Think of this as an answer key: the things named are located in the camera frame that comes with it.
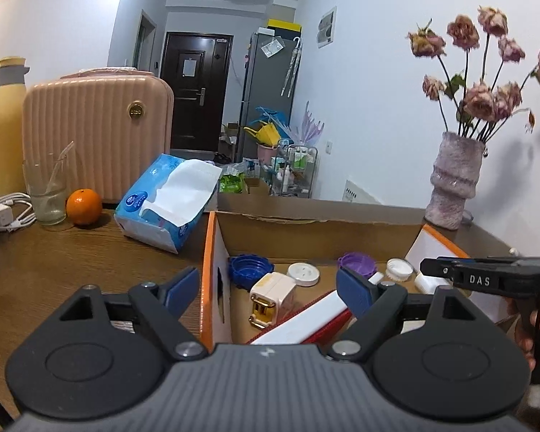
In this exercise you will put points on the white round lid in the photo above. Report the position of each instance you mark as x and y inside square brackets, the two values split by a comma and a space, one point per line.
[303, 273]

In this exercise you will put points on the clear glass cup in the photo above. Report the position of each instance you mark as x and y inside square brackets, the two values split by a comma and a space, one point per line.
[49, 207]

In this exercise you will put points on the red cardboard box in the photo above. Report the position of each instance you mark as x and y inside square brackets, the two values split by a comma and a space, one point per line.
[319, 234]

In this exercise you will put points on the blue tissue pack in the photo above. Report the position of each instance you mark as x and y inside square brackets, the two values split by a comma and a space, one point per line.
[139, 202]

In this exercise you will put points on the white wall vent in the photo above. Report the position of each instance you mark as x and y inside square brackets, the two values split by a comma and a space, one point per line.
[357, 192]

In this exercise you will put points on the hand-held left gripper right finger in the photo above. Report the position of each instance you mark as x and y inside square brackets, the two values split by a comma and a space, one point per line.
[353, 292]

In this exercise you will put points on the purple wing decoration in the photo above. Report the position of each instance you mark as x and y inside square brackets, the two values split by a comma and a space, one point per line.
[310, 123]

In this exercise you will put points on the white threaded cap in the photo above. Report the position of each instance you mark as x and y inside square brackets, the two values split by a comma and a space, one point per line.
[399, 269]

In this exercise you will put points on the dark entrance door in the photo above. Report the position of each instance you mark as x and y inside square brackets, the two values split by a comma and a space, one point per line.
[180, 112]

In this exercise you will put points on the person's right hand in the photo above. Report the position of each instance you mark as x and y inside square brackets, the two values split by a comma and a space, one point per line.
[524, 337]

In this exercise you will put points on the clear plastic bag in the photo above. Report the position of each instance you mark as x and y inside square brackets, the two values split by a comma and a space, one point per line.
[272, 47]

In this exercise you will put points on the translucent white container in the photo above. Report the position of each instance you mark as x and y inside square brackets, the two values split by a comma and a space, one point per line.
[427, 282]

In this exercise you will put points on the clear folded umbrella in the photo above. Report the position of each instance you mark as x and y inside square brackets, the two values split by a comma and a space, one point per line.
[292, 65]

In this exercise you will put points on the blue ridged cap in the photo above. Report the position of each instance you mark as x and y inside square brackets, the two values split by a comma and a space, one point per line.
[245, 267]

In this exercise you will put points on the purple ridged cap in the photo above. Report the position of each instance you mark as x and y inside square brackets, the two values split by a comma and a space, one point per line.
[357, 261]

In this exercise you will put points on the pink textured vase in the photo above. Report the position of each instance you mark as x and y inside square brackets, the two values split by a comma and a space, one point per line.
[454, 180]

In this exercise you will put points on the black shoes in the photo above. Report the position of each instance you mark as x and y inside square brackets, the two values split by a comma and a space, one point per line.
[222, 158]

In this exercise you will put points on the clear drinking straw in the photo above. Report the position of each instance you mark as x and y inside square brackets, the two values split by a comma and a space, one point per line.
[63, 157]

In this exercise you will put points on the white wall outlet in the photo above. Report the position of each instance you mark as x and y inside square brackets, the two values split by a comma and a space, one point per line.
[329, 146]

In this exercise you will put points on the yellow box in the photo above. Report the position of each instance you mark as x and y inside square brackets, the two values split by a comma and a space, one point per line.
[285, 23]

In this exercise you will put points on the grey refrigerator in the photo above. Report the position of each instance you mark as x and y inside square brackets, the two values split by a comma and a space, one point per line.
[265, 85]

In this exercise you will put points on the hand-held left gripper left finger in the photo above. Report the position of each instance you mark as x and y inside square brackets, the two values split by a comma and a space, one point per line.
[182, 290]

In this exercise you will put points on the yellow thermos jug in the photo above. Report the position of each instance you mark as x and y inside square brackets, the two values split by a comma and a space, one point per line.
[4, 135]

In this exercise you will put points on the grey interior door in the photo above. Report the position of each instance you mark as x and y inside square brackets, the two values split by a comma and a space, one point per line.
[143, 45]

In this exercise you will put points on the wall panel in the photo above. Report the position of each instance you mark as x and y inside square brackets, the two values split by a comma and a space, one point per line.
[327, 27]

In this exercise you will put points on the dried pink rose bouquet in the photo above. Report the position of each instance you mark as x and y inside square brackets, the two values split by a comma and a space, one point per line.
[479, 99]

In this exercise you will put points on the blue open umbrella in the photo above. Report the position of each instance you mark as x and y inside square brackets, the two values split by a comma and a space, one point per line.
[274, 117]

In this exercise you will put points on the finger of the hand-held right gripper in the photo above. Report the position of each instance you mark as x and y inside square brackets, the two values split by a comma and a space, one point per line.
[508, 260]
[438, 266]

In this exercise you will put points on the yellow plastic item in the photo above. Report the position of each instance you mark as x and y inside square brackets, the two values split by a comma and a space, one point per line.
[265, 134]

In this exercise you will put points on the orange fruit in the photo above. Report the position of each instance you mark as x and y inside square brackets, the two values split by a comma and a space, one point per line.
[84, 207]

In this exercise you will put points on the pink bin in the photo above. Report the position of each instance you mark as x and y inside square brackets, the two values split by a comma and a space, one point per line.
[267, 153]

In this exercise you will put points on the green plastic bag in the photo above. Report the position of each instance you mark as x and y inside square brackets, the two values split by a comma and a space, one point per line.
[231, 183]

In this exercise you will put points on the white yellow plug adapter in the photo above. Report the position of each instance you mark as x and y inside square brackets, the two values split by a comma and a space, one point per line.
[272, 294]

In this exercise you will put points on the white paper notice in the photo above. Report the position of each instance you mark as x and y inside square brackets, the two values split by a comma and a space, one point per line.
[188, 67]

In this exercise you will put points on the red and white box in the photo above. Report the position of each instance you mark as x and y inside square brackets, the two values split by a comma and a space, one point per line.
[306, 324]

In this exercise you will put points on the pink ribbed suitcase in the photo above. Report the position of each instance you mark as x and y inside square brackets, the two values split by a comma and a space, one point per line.
[94, 135]

